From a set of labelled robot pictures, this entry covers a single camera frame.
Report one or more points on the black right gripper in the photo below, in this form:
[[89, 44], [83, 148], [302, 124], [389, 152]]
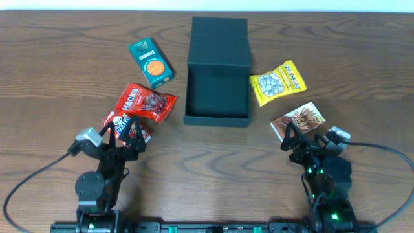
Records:
[[307, 148]]

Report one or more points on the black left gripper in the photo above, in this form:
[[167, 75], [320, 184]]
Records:
[[108, 153]]

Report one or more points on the red Hello Panda box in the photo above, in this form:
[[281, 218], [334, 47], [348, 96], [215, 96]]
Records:
[[120, 120]]

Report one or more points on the Pocky chocolate stick box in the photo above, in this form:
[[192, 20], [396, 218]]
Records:
[[305, 118]]

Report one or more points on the teal Chunkies cookie box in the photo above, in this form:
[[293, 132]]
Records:
[[152, 63]]

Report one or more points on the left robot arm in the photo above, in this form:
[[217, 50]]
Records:
[[98, 191]]

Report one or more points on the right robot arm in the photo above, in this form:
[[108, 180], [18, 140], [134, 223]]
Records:
[[326, 178]]

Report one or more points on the red Hacks candy bag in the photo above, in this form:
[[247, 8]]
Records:
[[143, 102]]

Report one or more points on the yellow Hacks candy bag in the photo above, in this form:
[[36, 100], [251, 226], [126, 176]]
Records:
[[281, 81]]

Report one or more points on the dark green open box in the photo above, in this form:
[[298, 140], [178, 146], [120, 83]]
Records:
[[218, 92]]

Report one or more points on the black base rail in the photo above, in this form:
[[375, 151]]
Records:
[[156, 227]]

